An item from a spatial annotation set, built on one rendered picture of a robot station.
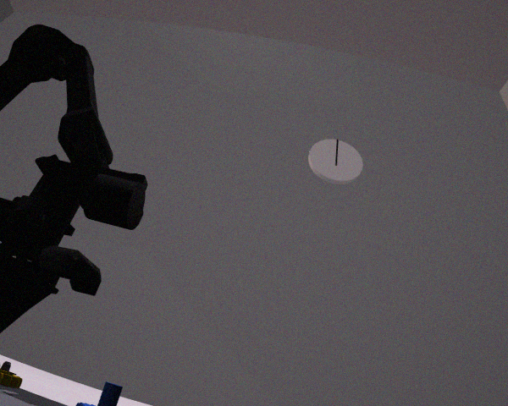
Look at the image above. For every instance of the blue gear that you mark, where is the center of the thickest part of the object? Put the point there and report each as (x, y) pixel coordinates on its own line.
(110, 395)

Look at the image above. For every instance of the yellow gear with black stripe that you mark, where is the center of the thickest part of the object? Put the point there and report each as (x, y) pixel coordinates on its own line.
(8, 378)

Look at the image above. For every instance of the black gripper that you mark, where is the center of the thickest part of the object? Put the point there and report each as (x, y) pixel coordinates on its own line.
(24, 284)

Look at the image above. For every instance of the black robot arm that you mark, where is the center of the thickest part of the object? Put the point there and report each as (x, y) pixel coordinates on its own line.
(109, 196)

